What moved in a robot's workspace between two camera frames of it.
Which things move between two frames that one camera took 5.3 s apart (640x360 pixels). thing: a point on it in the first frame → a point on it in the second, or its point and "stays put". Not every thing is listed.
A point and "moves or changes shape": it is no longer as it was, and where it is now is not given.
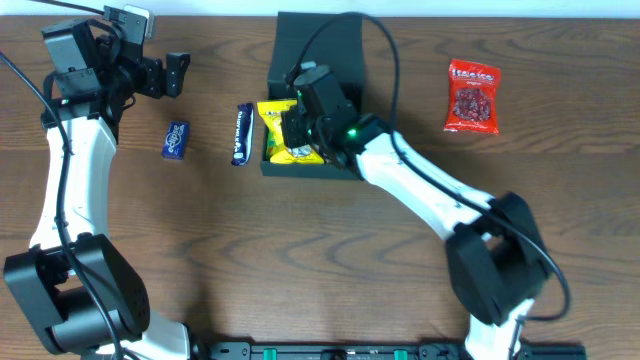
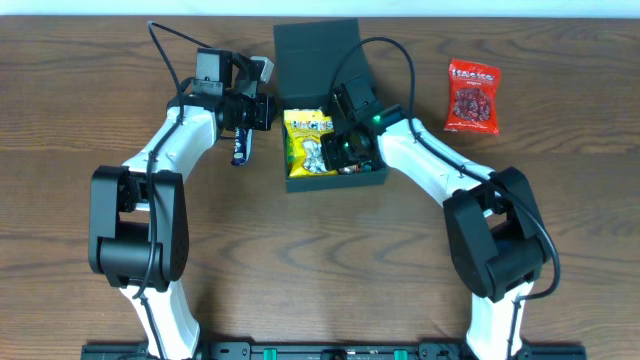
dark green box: (341, 51) moves or changes shape
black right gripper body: (292, 129) → (331, 157)
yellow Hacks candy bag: (272, 113) moves or changes shape
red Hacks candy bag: (473, 89) stays put
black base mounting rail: (383, 350) stays put
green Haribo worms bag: (270, 145) moves or changes shape
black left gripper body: (154, 77) → (242, 132)
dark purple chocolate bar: (243, 134) stays put
